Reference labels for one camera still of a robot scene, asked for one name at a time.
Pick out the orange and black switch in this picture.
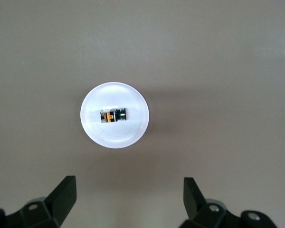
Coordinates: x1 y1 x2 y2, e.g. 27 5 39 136
99 107 129 124

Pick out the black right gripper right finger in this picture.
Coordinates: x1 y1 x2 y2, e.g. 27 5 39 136
182 177 280 228

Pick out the white round plate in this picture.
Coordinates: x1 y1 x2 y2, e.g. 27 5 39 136
80 82 151 150

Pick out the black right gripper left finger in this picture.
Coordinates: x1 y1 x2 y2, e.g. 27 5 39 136
0 175 76 228

